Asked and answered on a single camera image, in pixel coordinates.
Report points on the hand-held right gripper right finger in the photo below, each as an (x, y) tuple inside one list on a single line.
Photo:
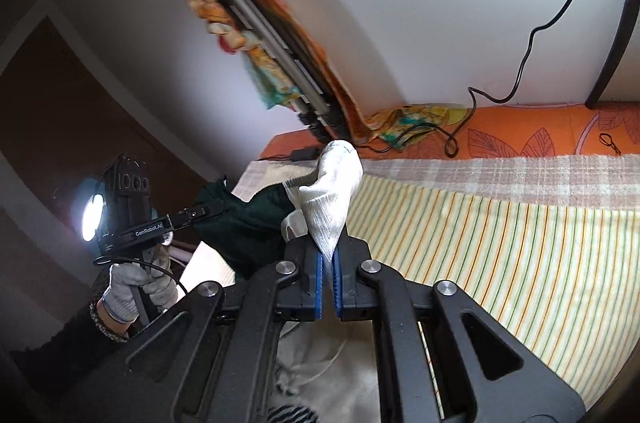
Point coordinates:
[(338, 283)]

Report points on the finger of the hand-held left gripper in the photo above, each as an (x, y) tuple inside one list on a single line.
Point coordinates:
[(195, 214)]

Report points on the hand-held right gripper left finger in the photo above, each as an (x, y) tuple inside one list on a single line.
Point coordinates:
[(319, 283)]

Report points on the green and white tree-print t-shirt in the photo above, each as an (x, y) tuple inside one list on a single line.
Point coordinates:
[(330, 193)]

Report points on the person's left forearm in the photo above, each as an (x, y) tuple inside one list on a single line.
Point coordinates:
[(65, 353)]

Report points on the person's left hand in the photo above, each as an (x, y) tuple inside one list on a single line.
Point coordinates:
[(122, 293)]

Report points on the brown wooden door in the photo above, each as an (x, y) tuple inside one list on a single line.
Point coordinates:
[(75, 128)]

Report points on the colourful orange scarf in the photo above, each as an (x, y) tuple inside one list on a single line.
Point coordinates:
[(272, 78)]

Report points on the yellow green striped sheet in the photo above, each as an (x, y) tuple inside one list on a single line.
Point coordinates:
[(500, 278)]

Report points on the beige plaid cloth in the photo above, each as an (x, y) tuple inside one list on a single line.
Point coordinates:
[(500, 178)]

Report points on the folded silver tripod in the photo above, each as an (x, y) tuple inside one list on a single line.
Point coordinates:
[(280, 38)]

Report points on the small black loop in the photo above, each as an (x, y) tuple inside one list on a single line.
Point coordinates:
[(606, 139)]

